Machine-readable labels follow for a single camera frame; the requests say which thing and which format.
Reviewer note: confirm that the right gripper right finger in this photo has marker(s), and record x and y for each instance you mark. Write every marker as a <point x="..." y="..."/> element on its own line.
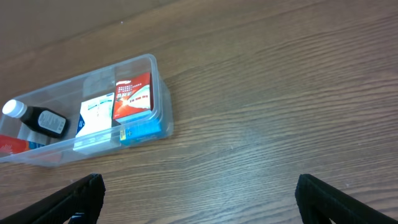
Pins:
<point x="320" y="203"/>

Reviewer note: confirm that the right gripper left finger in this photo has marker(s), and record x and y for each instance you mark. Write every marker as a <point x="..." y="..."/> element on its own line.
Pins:
<point x="80" y="202"/>

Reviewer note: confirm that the white medicine box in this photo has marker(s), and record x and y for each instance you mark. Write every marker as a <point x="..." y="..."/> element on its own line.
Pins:
<point x="95" y="116"/>

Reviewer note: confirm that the dark bottle white cap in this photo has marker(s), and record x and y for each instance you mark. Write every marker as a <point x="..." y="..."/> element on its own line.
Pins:
<point x="41" y="120"/>

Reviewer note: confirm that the orange bottle white cap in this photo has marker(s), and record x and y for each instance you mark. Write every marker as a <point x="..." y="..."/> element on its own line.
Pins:
<point x="10" y="145"/>

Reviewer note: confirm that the blue lozenge box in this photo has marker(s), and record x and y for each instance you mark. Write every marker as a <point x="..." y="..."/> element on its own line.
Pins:
<point x="141" y="130"/>

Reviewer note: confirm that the red medicine box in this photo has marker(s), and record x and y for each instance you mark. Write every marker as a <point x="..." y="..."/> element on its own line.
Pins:
<point x="133" y="98"/>

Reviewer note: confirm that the clear plastic container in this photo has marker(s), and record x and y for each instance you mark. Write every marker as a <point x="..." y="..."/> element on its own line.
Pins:
<point x="66" y="97"/>

